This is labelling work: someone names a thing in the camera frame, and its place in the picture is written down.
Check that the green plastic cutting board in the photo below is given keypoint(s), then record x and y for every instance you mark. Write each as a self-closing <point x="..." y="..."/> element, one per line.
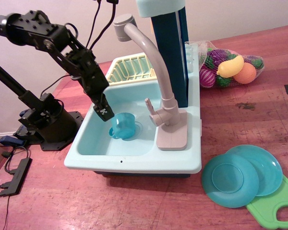
<point x="264" y="208"/>

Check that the teal plastic plate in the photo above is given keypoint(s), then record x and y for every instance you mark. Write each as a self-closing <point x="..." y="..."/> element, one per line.
<point x="230" y="180"/>
<point x="268" y="168"/>

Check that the dark blue sink tower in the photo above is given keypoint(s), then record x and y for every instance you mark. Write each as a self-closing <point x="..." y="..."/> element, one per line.
<point x="169" y="23"/>

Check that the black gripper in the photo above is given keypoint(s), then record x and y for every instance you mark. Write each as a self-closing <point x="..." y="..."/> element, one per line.
<point x="94" y="83"/>

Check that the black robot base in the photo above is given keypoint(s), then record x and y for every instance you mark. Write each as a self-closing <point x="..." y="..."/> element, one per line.
<point x="47" y="123"/>

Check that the blue clamp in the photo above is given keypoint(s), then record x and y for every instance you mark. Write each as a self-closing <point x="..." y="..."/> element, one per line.
<point x="11" y="141"/>

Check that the front teal plastic plate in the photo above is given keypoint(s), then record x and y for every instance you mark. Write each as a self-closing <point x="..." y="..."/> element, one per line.
<point x="230" y="180"/>

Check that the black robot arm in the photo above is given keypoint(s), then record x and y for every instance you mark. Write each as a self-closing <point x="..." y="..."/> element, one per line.
<point x="35" y="29"/>

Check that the teal plastic toy cup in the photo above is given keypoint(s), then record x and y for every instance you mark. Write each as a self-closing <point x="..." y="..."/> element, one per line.
<point x="122" y="126"/>

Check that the yellow dish rack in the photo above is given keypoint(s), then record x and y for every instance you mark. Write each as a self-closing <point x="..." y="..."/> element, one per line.
<point x="130" y="69"/>

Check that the mesh bag of toy food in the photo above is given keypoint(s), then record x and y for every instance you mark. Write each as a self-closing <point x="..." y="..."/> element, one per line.
<point x="204" y="58"/>

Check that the rear teal plastic plate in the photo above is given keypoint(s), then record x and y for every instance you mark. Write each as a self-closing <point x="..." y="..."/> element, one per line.
<point x="268" y="168"/>

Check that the black usb hub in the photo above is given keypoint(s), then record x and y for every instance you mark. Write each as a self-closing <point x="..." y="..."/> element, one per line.
<point x="14" y="186"/>

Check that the yellow toy banana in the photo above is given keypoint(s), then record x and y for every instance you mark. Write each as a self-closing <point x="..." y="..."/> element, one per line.
<point x="230" y="68"/>

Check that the light blue toy sink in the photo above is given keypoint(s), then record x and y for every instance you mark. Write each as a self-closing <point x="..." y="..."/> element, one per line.
<point x="93" y="148"/>

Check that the orange toy fruit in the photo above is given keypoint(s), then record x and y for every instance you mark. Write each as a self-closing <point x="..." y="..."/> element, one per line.
<point x="246" y="75"/>

